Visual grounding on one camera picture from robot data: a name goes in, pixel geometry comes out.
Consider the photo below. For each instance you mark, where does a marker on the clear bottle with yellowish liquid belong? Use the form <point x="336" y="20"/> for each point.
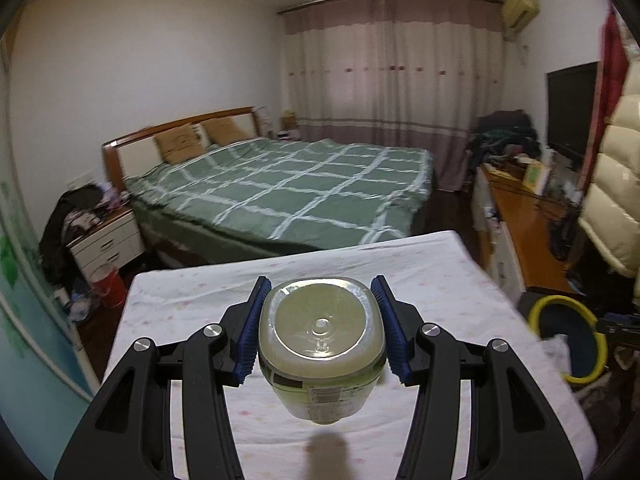
<point x="320" y="340"/>

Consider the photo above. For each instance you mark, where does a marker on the wooden bed headboard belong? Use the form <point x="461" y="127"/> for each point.
<point x="135" y="152"/>

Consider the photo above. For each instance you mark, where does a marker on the red hanging garment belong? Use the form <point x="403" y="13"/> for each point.
<point x="612" y="60"/>

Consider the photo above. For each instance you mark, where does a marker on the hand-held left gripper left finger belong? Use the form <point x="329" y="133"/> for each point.
<point x="250" y="332"/>

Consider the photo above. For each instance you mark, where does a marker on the cream puffer jacket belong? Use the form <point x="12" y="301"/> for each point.
<point x="615" y="185"/>

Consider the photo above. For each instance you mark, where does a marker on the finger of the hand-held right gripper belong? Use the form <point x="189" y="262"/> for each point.
<point x="620" y="327"/>

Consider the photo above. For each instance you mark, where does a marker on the red plastic bucket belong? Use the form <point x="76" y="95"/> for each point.
<point x="110" y="287"/>

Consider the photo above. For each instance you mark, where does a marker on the wooden low cabinet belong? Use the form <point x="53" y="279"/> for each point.
<point x="520" y="220"/>

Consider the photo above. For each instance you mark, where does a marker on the cream air conditioner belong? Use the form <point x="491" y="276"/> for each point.
<point x="520" y="7"/>

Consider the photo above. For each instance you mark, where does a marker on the yellow round trash bin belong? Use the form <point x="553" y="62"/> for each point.
<point x="534" y="312"/>

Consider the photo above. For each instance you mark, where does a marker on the bed with green plaid cover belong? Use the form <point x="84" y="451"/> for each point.
<point x="300" y="185"/>

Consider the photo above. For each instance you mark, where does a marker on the black flat television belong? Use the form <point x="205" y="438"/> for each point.
<point x="572" y="110"/>

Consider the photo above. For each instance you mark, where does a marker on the green white box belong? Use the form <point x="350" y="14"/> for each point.
<point x="535" y="177"/>

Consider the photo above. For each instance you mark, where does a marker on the pile of dark clothes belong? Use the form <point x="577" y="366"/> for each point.
<point x="502" y="135"/>

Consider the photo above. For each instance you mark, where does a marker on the green blue wall poster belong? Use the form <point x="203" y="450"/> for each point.
<point x="20" y="300"/>

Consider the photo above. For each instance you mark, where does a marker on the black clothing heap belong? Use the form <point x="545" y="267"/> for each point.
<point x="57" y="230"/>

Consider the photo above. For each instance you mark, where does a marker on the table with floral white cloth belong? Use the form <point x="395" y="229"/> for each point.
<point x="200" y="295"/>

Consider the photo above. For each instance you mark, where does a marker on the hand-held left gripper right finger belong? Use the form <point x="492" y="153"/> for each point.
<point x="395" y="332"/>

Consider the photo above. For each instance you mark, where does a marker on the beige striped curtain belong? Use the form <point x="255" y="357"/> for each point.
<point x="375" y="85"/>

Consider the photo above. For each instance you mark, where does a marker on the cluttered bedside table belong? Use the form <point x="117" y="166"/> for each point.
<point x="287" y="127"/>

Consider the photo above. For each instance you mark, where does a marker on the brown pillow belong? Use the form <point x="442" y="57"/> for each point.
<point x="179" y="144"/>
<point x="226" y="131"/>

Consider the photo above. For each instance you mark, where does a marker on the white wooden nightstand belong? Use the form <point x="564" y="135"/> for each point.
<point x="110" y="242"/>

